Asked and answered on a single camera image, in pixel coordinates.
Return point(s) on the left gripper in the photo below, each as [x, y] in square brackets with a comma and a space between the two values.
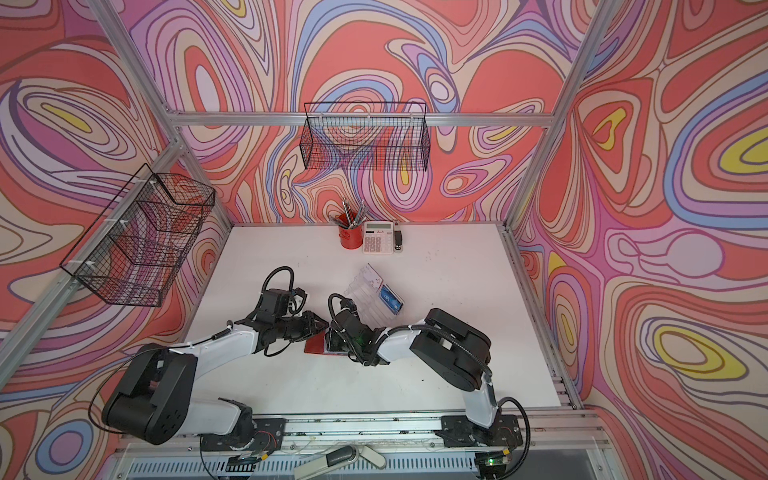
[311, 324]

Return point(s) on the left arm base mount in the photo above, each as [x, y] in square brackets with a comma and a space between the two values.
[265, 435]

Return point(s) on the back wire basket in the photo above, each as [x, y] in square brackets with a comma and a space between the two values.
[365, 136]

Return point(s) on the red pen cup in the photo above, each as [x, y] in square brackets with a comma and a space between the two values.
[350, 238]

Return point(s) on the left wire basket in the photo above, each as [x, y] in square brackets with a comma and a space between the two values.
[134, 258]

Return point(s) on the black stapler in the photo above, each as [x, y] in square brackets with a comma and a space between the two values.
[397, 238]

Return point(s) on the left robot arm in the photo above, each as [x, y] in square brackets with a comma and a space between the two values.
[153, 401]

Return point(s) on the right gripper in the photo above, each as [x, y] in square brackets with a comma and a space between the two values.
[336, 333]

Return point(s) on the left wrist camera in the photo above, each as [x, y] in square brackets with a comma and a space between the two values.
[277, 304]

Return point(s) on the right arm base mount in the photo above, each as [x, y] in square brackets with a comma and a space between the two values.
[458, 431]

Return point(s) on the wire basket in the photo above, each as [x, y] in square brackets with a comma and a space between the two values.
[365, 136]
[134, 258]

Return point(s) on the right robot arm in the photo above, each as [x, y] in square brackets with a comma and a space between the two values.
[458, 353]

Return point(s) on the red leather card holder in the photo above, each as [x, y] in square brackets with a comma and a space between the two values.
[326, 343]

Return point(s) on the white VIP card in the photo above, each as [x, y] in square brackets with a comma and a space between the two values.
[371, 277]

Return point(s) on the grey handheld device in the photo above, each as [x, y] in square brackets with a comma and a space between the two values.
[338, 459]

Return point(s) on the white pink calculator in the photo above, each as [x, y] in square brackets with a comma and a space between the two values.
[378, 238]

